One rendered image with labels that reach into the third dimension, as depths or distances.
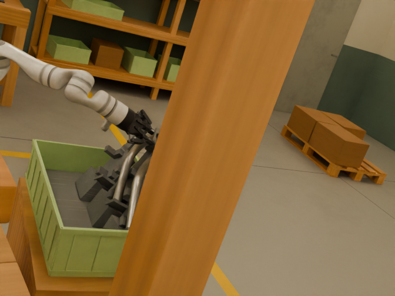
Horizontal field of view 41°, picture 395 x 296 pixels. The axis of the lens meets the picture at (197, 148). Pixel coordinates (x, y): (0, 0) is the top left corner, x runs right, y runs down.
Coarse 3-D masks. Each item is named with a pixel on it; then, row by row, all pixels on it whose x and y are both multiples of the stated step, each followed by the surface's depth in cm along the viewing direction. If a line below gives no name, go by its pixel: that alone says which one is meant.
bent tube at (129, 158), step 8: (152, 136) 180; (136, 144) 185; (144, 144) 183; (128, 152) 186; (136, 152) 185; (128, 160) 184; (128, 168) 183; (120, 176) 181; (120, 184) 179; (120, 192) 177; (120, 200) 176
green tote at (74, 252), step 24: (48, 144) 201; (72, 144) 205; (48, 168) 205; (72, 168) 209; (96, 168) 213; (48, 192) 166; (48, 216) 163; (48, 240) 160; (72, 240) 152; (96, 240) 155; (120, 240) 158; (48, 264) 155; (72, 264) 155; (96, 264) 159
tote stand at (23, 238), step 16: (16, 192) 204; (16, 208) 199; (16, 224) 193; (32, 224) 176; (16, 240) 188; (32, 240) 168; (16, 256) 184; (32, 256) 160; (32, 272) 155; (32, 288) 151; (48, 288) 149; (64, 288) 151; (80, 288) 154; (96, 288) 156
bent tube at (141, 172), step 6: (144, 162) 170; (144, 168) 170; (138, 174) 170; (144, 174) 171; (138, 180) 170; (132, 186) 169; (138, 186) 169; (132, 192) 168; (138, 192) 168; (132, 198) 167; (138, 198) 168; (132, 204) 166; (132, 210) 165; (132, 216) 164; (126, 222) 163
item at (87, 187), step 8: (128, 144) 201; (112, 160) 202; (120, 160) 198; (104, 168) 203; (112, 168) 199; (88, 176) 195; (80, 184) 196; (88, 184) 191; (96, 184) 189; (80, 192) 192; (88, 192) 189; (96, 192) 190; (88, 200) 190
